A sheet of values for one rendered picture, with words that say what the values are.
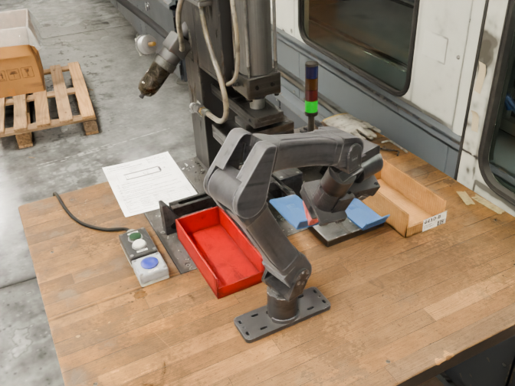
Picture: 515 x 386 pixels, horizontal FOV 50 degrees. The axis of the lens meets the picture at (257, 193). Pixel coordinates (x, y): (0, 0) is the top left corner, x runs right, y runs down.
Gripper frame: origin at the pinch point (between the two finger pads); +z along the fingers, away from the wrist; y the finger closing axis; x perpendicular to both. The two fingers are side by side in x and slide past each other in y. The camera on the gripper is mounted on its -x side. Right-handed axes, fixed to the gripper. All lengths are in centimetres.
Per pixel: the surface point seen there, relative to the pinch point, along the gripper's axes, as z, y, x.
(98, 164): 202, 164, 11
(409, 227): 4.0, -5.7, -26.1
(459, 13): -17, 43, -60
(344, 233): 8.9, -1.0, -12.0
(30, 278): 162, 77, 63
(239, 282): 8.6, -6.4, 17.9
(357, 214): 10.2, 3.8, -18.8
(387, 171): 12.2, 15.3, -35.4
